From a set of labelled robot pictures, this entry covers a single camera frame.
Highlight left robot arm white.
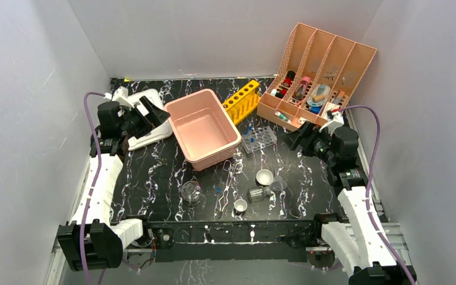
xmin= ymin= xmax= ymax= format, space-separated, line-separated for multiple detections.
xmin=56 ymin=94 xmax=170 ymax=271

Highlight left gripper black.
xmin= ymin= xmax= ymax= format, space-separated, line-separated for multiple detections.
xmin=119 ymin=96 xmax=170 ymax=139

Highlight clear acrylic tube rack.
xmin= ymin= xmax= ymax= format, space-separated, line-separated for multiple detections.
xmin=241 ymin=126 xmax=277 ymax=154

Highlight red black bottle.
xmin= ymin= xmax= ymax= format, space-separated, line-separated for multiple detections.
xmin=282 ymin=70 xmax=296 ymax=88

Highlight green white tube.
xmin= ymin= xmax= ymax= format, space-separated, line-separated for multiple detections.
xmin=275 ymin=111 xmax=289 ymax=122

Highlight metal wire tongs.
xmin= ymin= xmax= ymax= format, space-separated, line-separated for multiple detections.
xmin=216 ymin=160 xmax=243 ymax=220

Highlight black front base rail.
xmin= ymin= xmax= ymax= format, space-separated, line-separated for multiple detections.
xmin=145 ymin=220 xmax=319 ymax=262

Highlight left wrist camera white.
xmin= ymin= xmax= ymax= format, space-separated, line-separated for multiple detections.
xmin=112 ymin=87 xmax=133 ymax=108

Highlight white label box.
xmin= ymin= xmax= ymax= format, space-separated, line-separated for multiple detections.
xmin=321 ymin=102 xmax=341 ymax=119

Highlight pink plastic bin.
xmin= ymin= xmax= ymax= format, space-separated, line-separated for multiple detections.
xmin=164 ymin=88 xmax=241 ymax=171

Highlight white bin lid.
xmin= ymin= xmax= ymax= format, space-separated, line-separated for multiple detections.
xmin=128 ymin=88 xmax=173 ymax=151

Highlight pink desk organizer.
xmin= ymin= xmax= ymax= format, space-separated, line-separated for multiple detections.
xmin=257 ymin=23 xmax=377 ymax=131

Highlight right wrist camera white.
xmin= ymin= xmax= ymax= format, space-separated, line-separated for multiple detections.
xmin=319 ymin=109 xmax=344 ymax=135

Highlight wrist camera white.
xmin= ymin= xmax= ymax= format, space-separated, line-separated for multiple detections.
xmin=319 ymin=109 xmax=344 ymax=135
xmin=112 ymin=87 xmax=133 ymax=108

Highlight clear glass bottle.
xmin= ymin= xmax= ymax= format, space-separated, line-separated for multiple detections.
xmin=247 ymin=186 xmax=271 ymax=204

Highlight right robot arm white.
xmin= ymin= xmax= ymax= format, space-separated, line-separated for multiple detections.
xmin=284 ymin=122 xmax=417 ymax=284

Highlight blue cap tube on table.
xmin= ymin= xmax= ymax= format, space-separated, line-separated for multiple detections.
xmin=215 ymin=187 xmax=222 ymax=209

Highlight clear plastic funnel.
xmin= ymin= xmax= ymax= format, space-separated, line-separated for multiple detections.
xmin=269 ymin=176 xmax=287 ymax=192

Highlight yellow test tube rack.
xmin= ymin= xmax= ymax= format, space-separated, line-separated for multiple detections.
xmin=222 ymin=80 xmax=261 ymax=125

